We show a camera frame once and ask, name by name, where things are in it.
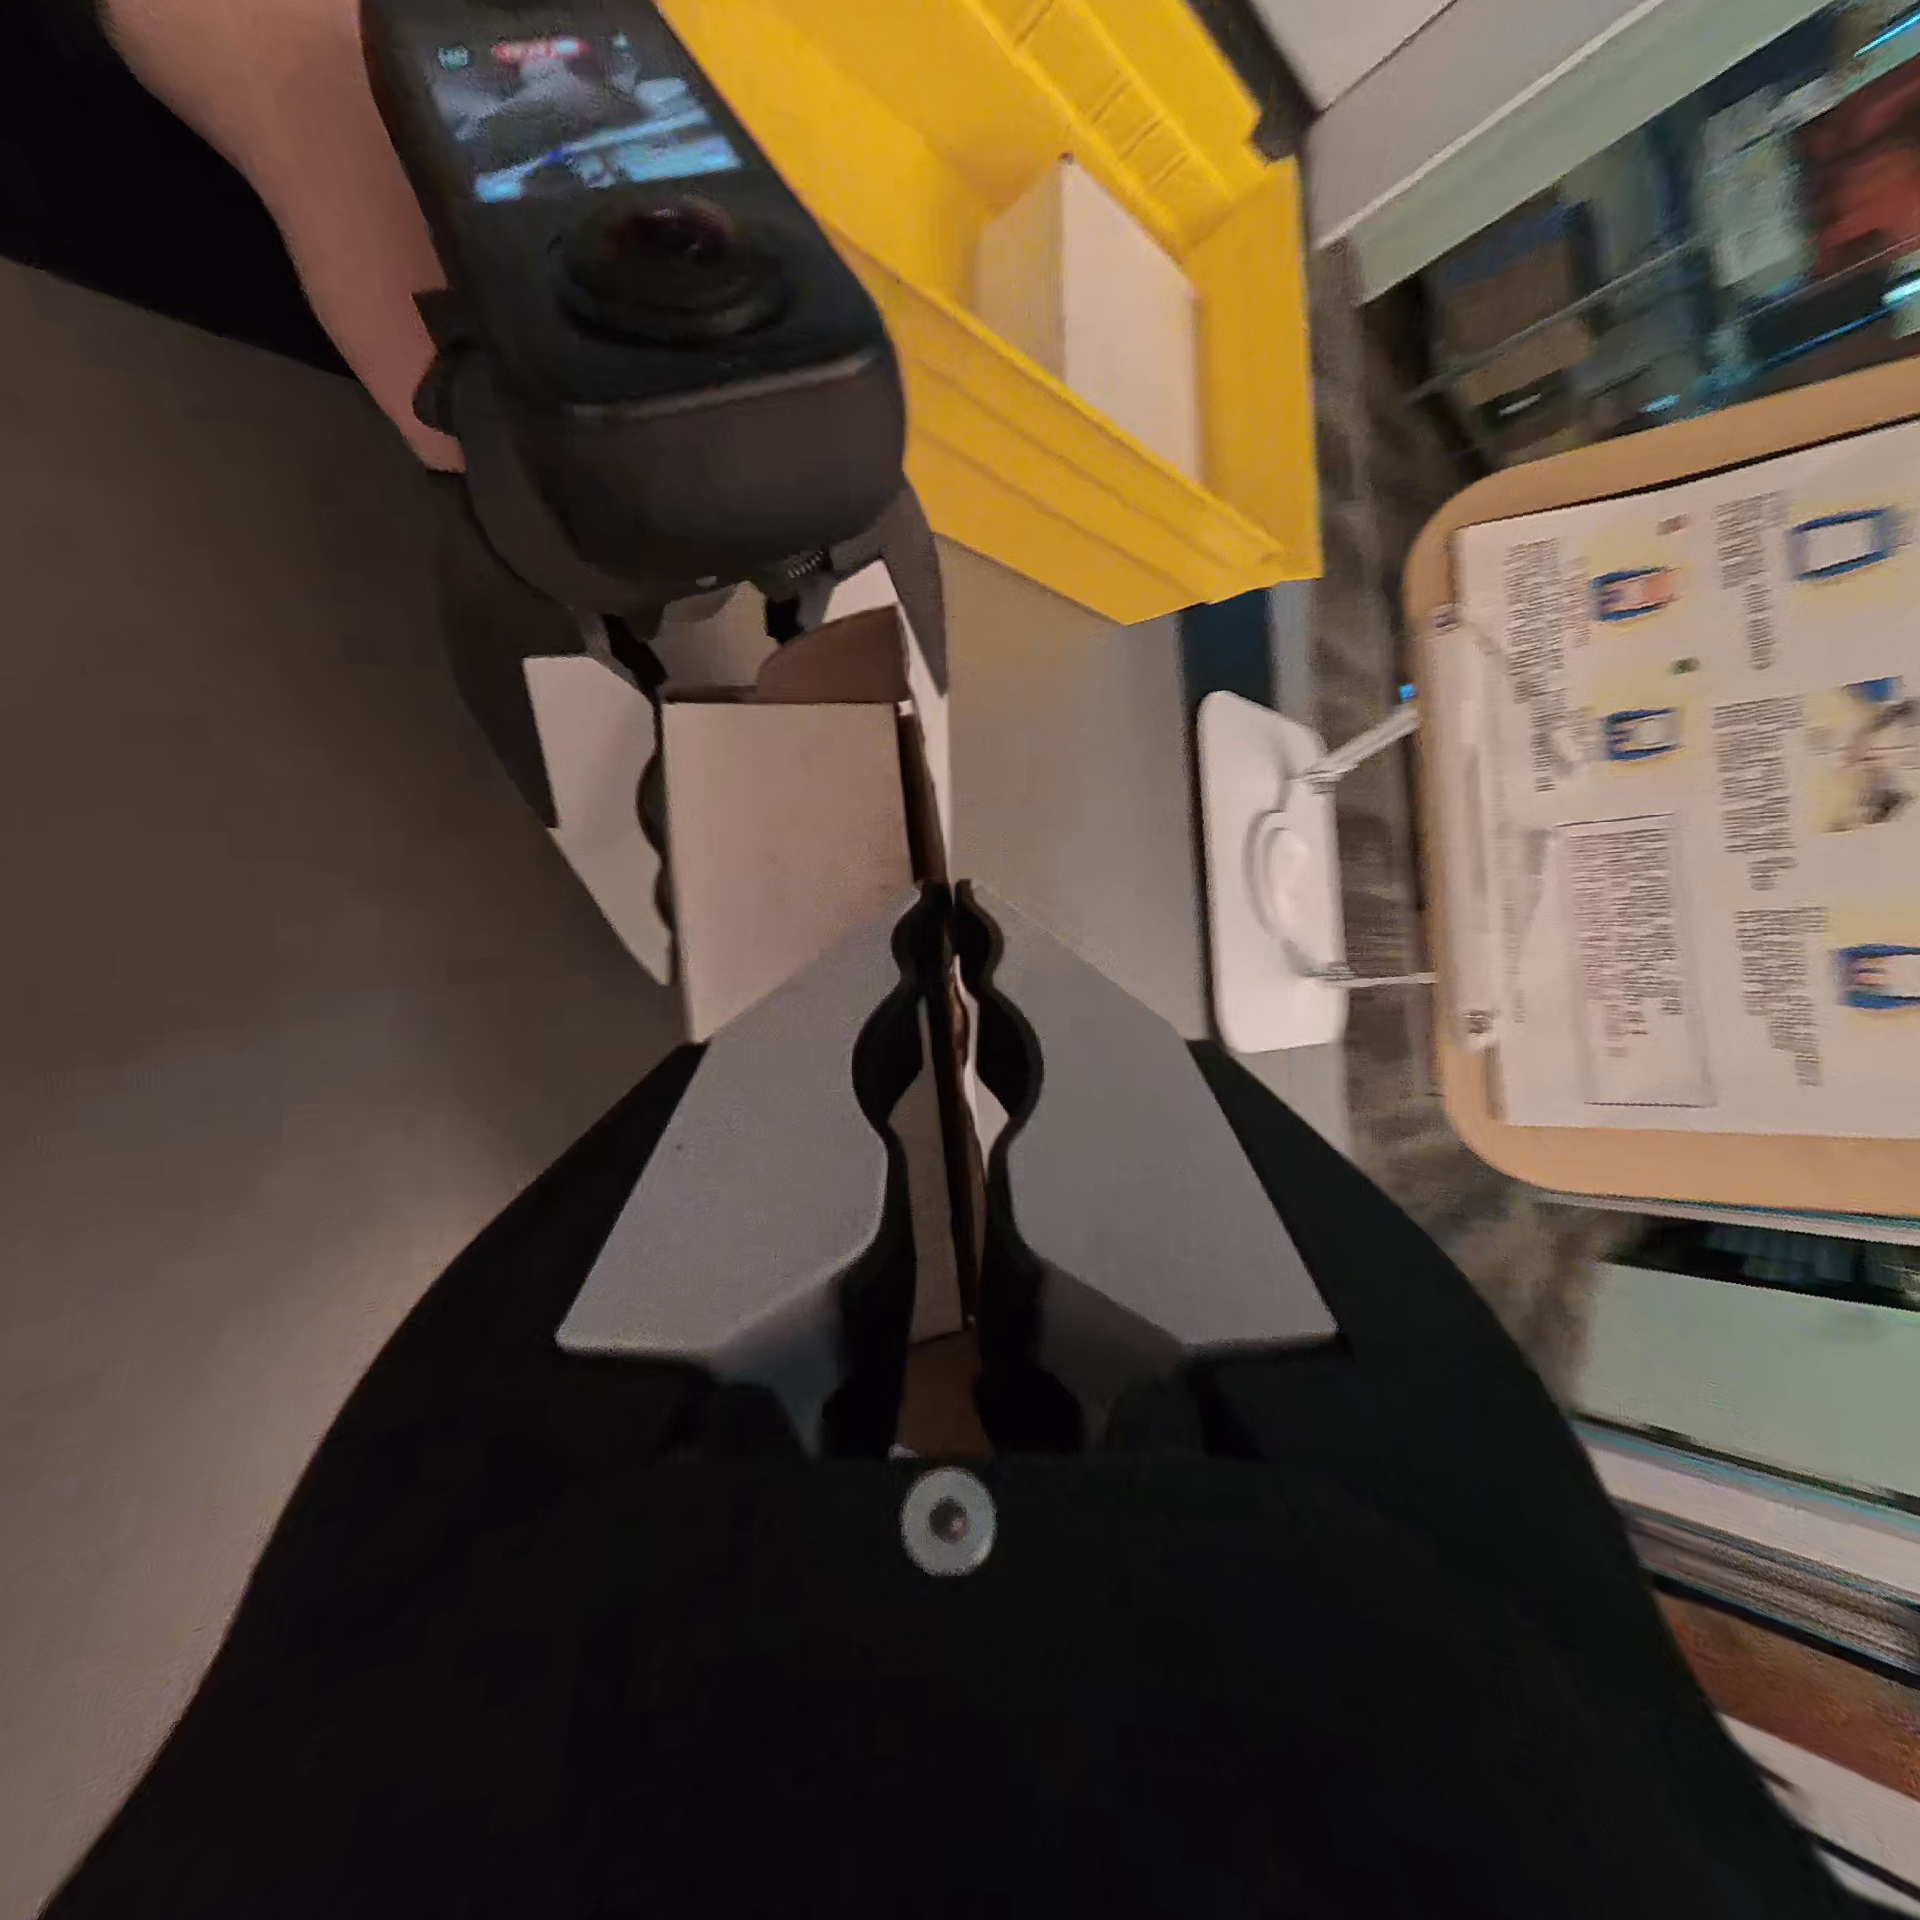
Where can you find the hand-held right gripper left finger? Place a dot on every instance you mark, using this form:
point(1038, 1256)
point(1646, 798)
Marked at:
point(751, 1200)

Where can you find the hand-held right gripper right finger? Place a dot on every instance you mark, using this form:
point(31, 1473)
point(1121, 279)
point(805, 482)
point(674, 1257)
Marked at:
point(1154, 1200)

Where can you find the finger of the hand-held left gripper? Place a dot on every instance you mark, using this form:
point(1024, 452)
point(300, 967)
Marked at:
point(586, 750)

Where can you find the white cardboard box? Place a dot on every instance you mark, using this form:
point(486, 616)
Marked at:
point(1096, 316)
point(780, 856)

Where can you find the yellow plastic bin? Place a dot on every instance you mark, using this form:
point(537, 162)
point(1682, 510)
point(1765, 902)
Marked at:
point(1050, 494)

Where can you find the person's left forearm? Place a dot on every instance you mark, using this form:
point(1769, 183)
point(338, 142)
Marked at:
point(270, 120)

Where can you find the white stand base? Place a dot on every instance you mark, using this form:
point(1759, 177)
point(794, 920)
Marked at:
point(1238, 931)

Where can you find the metal stand rod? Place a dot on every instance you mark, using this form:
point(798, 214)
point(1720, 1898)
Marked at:
point(1381, 974)
point(1366, 746)

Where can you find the wooden clipboard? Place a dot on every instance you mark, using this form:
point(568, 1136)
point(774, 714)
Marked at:
point(1652, 1177)

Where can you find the white printed paper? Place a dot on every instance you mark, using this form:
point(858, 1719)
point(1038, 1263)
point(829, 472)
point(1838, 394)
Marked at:
point(1694, 750)

